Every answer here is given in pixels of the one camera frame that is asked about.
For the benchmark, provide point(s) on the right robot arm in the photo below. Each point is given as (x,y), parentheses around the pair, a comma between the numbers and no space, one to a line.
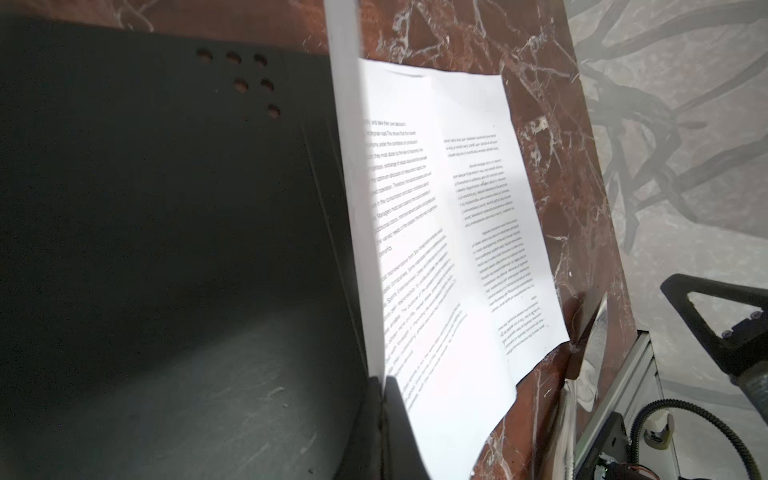
(691,400)

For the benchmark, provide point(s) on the paper sheet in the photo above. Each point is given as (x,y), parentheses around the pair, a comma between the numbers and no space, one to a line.
(345,47)
(469,303)

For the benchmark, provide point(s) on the aluminium frame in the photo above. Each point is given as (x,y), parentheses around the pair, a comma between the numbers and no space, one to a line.
(606,437)

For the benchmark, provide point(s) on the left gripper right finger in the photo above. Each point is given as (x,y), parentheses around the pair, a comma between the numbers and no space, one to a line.
(400,454)

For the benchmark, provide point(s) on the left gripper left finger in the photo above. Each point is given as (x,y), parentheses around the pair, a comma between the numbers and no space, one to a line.
(362,457)

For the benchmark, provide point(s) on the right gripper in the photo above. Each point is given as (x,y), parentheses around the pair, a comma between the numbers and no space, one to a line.
(730,323)

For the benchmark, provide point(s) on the teal folder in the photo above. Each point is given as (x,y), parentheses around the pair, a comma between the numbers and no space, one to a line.
(176,270)

